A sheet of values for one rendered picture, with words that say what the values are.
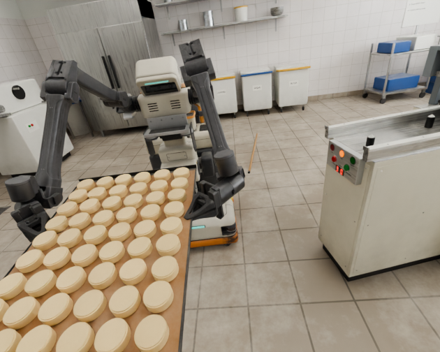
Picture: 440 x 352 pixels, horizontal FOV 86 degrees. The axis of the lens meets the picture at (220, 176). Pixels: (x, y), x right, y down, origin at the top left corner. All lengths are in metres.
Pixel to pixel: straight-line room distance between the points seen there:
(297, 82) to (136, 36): 2.74
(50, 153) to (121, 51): 3.67
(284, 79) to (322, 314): 3.81
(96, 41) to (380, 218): 4.36
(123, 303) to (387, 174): 1.12
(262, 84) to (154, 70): 3.40
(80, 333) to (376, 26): 5.77
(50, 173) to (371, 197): 1.28
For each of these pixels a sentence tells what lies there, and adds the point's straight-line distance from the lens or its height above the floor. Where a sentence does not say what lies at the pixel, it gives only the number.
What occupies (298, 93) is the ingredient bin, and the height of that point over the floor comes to 0.33.
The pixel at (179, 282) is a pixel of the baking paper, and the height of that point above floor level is 0.98.
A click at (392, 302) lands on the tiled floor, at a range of 1.76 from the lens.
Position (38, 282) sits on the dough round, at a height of 1.00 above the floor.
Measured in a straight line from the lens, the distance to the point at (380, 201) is 1.35.
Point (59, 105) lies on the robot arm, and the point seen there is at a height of 1.24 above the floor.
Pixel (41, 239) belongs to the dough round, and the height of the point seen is 1.01.
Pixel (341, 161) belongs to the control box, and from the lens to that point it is 1.31.
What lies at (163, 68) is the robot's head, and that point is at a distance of 1.31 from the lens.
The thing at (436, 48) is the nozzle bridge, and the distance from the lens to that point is 1.91.
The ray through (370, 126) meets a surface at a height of 0.87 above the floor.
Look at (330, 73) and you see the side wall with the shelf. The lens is 5.56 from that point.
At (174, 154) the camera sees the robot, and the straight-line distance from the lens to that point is 1.48.
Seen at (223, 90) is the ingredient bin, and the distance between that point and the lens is 4.53.
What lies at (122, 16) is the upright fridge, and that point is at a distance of 4.52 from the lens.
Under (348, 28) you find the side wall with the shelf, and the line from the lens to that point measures 5.58.
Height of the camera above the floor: 1.37
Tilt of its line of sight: 30 degrees down
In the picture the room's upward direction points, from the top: 8 degrees counter-clockwise
